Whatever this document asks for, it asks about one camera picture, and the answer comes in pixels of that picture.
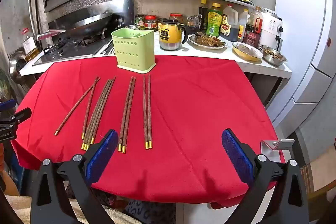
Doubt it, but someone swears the white kitchen appliance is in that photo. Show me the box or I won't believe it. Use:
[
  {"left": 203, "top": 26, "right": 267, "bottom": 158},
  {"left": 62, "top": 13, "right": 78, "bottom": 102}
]
[{"left": 259, "top": 7, "right": 284, "bottom": 51}]

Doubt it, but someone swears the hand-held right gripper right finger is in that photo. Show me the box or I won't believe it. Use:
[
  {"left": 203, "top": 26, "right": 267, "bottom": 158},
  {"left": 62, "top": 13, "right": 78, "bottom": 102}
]
[{"left": 221, "top": 129, "right": 309, "bottom": 224}]

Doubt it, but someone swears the steel wok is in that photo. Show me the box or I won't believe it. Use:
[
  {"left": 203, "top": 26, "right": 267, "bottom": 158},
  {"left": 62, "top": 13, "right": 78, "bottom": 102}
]
[{"left": 37, "top": 11, "right": 115, "bottom": 41}]

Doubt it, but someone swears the red-lidded chili jar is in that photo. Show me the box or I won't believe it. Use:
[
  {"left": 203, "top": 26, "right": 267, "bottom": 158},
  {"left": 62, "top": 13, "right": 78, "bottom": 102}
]
[{"left": 169, "top": 13, "right": 184, "bottom": 25}]

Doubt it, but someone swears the beige fluffy mat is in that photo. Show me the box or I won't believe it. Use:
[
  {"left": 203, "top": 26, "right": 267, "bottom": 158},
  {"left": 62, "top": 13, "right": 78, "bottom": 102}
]
[{"left": 5, "top": 194, "right": 87, "bottom": 224}]

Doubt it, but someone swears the yellow mug with black handle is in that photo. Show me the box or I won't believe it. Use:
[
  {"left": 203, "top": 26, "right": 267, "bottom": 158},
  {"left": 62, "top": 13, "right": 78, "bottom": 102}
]
[{"left": 159, "top": 19, "right": 194, "bottom": 51}]

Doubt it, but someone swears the white refrigerator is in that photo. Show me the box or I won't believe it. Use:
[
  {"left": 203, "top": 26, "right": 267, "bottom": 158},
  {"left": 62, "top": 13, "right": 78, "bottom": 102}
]
[{"left": 266, "top": 0, "right": 336, "bottom": 138}]

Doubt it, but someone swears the large soy sauce jug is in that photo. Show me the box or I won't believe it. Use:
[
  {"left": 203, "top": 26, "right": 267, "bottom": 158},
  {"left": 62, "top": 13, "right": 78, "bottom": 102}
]
[{"left": 220, "top": 4, "right": 239, "bottom": 42}]

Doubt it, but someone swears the yellow-capped dark soy bottle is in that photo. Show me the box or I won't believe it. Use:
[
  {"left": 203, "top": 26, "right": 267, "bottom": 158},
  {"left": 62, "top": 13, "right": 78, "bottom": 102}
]
[{"left": 198, "top": 0, "right": 209, "bottom": 30}]

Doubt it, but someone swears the green-label jar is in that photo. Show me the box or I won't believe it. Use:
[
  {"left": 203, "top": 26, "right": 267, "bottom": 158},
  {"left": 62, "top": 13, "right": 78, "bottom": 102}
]
[{"left": 135, "top": 14, "right": 146, "bottom": 30}]

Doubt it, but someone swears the red-lidded sauce jar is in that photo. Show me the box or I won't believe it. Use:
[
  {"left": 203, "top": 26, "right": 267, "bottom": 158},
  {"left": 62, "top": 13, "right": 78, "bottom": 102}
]
[{"left": 144, "top": 15, "right": 158, "bottom": 30}]

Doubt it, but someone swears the white plastic jug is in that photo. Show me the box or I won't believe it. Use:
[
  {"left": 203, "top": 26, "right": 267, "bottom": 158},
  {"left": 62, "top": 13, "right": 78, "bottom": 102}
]
[{"left": 238, "top": 9, "right": 251, "bottom": 40}]

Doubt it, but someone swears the green squeeze bottle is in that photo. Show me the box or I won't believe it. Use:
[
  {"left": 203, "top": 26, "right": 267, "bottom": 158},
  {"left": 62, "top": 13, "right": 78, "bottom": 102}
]
[{"left": 206, "top": 2, "right": 223, "bottom": 37}]

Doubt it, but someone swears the dark patterned cloth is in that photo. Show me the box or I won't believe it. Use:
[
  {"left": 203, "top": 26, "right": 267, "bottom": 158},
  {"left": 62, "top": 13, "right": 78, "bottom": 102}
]
[{"left": 105, "top": 195, "right": 177, "bottom": 224}]

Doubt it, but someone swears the yellow-rimmed oval dish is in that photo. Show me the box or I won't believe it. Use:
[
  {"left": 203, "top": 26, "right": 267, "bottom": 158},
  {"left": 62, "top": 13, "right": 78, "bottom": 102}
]
[{"left": 232, "top": 42, "right": 264, "bottom": 61}]

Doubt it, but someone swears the steel pot lid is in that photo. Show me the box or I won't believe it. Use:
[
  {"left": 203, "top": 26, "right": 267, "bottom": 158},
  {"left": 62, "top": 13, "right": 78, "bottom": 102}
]
[{"left": 9, "top": 52, "right": 27, "bottom": 81}]

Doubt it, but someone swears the dark jug with red handle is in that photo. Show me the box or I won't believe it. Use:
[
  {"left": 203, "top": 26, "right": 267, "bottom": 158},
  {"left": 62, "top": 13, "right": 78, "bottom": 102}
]
[{"left": 243, "top": 6, "right": 263, "bottom": 49}]

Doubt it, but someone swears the gas stove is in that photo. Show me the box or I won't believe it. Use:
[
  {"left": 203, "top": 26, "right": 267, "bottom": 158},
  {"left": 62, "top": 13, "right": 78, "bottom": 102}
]
[{"left": 32, "top": 34, "right": 114, "bottom": 66}]

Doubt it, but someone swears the wooden chair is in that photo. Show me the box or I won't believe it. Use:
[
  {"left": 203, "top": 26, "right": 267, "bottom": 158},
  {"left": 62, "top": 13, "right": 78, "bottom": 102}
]
[{"left": 299, "top": 160, "right": 336, "bottom": 201}]

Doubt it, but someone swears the green perforated utensil holder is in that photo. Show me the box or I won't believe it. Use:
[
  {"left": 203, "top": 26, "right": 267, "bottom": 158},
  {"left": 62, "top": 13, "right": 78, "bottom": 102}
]
[{"left": 111, "top": 27, "right": 156, "bottom": 74}]

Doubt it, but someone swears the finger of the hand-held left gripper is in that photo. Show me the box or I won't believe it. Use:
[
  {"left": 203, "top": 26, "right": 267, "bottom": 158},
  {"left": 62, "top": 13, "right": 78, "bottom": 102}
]
[
  {"left": 0, "top": 99, "right": 16, "bottom": 109},
  {"left": 0, "top": 107, "right": 32, "bottom": 126}
]

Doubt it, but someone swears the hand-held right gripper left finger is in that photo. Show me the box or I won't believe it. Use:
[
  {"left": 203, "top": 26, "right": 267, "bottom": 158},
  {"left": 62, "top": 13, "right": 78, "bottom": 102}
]
[{"left": 30, "top": 130, "right": 119, "bottom": 224}]

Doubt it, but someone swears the row of wooden chopsticks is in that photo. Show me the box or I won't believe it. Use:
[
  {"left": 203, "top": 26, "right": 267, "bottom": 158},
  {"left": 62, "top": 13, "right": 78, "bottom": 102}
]
[{"left": 54, "top": 74, "right": 153, "bottom": 153}]

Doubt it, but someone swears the steel bowl with food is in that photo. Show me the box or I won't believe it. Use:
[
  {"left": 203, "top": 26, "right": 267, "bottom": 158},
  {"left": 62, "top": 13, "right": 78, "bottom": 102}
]
[{"left": 260, "top": 45, "right": 287, "bottom": 67}]

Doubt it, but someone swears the red-capped cooking oil bottle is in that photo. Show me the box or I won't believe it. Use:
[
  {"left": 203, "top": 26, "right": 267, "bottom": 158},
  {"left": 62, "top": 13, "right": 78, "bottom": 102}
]
[{"left": 22, "top": 28, "right": 40, "bottom": 61}]

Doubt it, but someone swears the red tablecloth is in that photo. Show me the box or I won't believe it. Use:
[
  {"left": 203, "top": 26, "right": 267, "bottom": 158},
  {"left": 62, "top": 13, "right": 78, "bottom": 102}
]
[{"left": 10, "top": 55, "right": 285, "bottom": 204}]

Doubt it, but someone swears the metal angle bracket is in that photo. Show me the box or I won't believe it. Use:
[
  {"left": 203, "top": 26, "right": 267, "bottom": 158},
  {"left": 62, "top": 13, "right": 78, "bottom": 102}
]
[{"left": 260, "top": 139, "right": 295, "bottom": 162}]

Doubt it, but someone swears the plate of cooked food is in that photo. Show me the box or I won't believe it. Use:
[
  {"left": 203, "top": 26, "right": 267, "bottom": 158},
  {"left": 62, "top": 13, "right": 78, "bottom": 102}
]
[{"left": 188, "top": 32, "right": 228, "bottom": 50}]

